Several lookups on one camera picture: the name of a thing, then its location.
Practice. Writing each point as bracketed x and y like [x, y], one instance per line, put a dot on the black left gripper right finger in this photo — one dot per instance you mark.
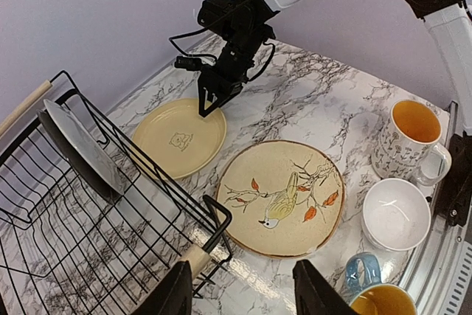
[314, 295]

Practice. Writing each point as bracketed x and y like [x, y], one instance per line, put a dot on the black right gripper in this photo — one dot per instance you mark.
[216, 88]

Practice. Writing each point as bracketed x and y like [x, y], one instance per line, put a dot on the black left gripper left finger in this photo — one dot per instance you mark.
[173, 294]

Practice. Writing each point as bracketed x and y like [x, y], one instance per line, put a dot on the pale yellow round plate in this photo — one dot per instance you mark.
[176, 139]

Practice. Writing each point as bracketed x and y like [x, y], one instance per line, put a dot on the cream bird pattern plate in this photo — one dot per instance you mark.
[286, 198]

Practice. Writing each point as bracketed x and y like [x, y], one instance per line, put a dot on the black wire dish rack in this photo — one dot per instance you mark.
[66, 249]

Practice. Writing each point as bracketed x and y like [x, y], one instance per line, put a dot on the red and teal plate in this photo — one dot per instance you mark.
[85, 144]

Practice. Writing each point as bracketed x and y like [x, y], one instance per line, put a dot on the grey reindeer plate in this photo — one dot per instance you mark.
[79, 164]

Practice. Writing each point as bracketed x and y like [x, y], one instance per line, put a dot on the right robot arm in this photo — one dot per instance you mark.
[422, 46]

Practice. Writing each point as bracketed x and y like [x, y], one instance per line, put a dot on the small white bowl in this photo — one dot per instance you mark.
[395, 215]

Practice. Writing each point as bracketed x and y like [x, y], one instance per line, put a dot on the white patterned mug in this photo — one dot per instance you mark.
[410, 135]

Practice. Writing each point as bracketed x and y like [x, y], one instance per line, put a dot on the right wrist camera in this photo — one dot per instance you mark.
[192, 64]

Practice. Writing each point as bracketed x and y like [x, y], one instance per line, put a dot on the blue handled mug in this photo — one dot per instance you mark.
[369, 294]

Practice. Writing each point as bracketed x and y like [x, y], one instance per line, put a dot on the aluminium front rail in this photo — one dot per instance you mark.
[438, 273]

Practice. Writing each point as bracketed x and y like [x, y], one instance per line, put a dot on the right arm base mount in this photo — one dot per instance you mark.
[452, 199]

